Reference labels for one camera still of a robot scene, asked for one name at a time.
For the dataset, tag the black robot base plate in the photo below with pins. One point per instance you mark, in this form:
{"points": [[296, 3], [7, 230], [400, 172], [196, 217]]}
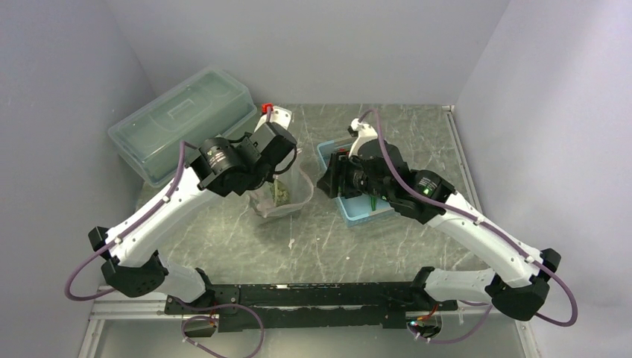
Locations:
{"points": [[299, 305]]}

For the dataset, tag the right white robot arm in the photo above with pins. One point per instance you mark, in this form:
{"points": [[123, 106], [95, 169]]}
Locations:
{"points": [[513, 281]]}

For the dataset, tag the light blue plastic basket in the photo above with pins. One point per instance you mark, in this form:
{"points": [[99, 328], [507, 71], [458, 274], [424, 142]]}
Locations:
{"points": [[355, 210]]}

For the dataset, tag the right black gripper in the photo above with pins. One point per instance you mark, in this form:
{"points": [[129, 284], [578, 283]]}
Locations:
{"points": [[337, 174]]}

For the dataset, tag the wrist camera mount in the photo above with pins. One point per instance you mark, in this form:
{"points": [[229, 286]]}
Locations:
{"points": [[272, 139], [366, 153]]}

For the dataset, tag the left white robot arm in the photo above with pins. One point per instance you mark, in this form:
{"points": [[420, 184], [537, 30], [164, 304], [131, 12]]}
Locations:
{"points": [[219, 167]]}

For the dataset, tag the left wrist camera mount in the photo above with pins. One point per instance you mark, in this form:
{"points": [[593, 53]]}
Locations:
{"points": [[272, 139]]}

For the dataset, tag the clear zip top bag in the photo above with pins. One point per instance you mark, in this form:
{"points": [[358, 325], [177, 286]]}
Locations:
{"points": [[301, 189]]}

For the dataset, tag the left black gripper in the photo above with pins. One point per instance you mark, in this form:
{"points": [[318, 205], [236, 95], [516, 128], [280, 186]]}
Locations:
{"points": [[270, 177]]}

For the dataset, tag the green netted melon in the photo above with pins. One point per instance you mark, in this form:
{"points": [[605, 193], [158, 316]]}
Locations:
{"points": [[280, 193]]}

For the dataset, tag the clear green storage box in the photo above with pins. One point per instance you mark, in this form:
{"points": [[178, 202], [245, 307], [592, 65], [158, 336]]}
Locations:
{"points": [[210, 103]]}

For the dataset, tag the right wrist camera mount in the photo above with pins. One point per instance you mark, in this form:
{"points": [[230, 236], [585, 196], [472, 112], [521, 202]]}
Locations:
{"points": [[366, 153]]}

